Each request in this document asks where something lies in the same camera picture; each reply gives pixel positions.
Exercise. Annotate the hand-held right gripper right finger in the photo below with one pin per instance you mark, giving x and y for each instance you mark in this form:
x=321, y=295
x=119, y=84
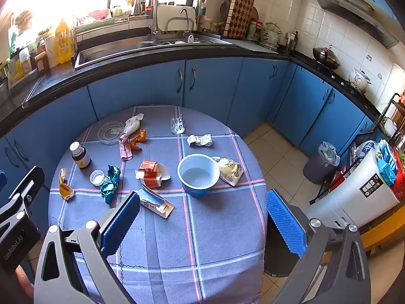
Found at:
x=284, y=221

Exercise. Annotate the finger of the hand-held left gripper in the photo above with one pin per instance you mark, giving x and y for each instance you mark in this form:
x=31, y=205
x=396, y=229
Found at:
x=2, y=180
x=31, y=183

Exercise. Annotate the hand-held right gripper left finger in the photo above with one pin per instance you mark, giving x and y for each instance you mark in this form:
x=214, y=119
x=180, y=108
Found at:
x=121, y=221

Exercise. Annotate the teal snack wrapper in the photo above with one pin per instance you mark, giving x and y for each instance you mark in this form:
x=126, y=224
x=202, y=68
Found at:
x=110, y=185

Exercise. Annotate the person's left hand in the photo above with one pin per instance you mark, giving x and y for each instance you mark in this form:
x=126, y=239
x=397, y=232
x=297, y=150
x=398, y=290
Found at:
x=25, y=283

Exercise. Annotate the yellow orange wrapper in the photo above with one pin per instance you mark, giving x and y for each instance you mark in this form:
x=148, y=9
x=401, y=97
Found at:
x=65, y=188

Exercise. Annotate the torn blue white box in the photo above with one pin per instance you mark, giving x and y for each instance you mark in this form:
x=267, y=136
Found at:
x=156, y=204

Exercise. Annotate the white bottle cap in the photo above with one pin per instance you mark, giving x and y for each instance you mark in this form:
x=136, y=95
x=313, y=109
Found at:
x=97, y=177

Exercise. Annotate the brown bottle with white cap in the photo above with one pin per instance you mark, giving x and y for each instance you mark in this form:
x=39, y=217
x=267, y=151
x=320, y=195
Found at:
x=80, y=160

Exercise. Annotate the torn orange white carton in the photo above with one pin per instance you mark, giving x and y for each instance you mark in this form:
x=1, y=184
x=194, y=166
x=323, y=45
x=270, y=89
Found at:
x=150, y=174

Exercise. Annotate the grey bin with plastic bag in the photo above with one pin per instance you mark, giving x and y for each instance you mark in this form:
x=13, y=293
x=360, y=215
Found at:
x=318, y=167

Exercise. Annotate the pink wrapper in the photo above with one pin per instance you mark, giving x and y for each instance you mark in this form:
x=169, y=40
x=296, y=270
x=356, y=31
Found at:
x=125, y=148

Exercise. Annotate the tall grey white container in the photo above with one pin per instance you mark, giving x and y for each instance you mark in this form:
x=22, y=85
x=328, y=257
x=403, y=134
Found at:
x=354, y=196

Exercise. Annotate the cream snack bag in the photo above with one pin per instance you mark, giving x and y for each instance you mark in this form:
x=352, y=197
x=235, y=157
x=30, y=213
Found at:
x=229, y=171

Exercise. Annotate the orange peel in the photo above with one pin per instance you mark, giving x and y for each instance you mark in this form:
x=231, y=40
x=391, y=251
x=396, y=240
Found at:
x=138, y=142

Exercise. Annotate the blue bowl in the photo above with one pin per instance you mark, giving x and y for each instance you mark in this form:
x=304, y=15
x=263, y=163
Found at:
x=198, y=182

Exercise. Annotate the clear plastic lid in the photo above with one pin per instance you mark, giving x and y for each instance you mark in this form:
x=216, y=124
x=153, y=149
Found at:
x=109, y=133

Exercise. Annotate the white crumpled wrapper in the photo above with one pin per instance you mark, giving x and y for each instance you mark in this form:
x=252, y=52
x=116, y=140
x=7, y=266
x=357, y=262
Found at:
x=133, y=123

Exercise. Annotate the silver blister pack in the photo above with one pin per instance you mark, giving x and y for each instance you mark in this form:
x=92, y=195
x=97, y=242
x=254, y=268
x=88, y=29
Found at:
x=177, y=126

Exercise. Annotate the blue wipes packets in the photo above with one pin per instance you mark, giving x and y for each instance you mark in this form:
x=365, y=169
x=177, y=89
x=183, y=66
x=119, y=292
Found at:
x=386, y=163

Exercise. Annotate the brown sauce jar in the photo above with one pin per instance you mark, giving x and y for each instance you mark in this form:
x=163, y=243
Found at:
x=41, y=64

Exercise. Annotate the red plastic basket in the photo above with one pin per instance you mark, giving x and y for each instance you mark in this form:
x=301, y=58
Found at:
x=399, y=177

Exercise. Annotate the yellow plastic bottle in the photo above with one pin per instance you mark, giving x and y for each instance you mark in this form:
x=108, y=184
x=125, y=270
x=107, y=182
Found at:
x=64, y=42

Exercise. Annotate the blue kitchen cabinets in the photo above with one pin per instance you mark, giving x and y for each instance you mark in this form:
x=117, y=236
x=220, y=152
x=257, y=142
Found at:
x=215, y=91

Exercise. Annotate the white pot with lid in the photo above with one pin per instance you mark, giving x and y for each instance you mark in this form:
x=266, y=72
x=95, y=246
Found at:
x=359, y=80

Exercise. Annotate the steel kitchen sink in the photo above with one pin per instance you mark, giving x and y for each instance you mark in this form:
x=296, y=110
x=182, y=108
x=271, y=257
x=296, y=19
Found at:
x=126, y=49

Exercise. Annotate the black wok with lid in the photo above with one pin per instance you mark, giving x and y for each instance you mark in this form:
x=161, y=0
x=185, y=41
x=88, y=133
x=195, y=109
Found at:
x=326, y=57

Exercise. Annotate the dark glass bottle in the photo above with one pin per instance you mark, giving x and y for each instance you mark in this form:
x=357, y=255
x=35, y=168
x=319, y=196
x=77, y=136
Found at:
x=292, y=42

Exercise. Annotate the pale green kettle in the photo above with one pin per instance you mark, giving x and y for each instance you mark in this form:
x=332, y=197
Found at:
x=269, y=35

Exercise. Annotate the glass jar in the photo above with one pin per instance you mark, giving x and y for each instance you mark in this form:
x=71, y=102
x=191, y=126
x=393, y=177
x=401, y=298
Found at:
x=254, y=31

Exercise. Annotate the round wooden board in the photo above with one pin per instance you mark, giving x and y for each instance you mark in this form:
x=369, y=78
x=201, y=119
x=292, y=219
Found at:
x=255, y=14

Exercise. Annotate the checkered cutting board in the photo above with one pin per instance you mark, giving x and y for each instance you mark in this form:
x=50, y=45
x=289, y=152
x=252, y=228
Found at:
x=239, y=14

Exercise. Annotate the tall steel faucet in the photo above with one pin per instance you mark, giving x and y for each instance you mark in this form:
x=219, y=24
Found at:
x=153, y=9

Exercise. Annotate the small steel faucet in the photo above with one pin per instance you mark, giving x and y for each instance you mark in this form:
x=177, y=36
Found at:
x=186, y=17

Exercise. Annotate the steel range hood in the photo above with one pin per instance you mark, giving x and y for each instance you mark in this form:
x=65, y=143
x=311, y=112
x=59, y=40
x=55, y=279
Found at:
x=351, y=9

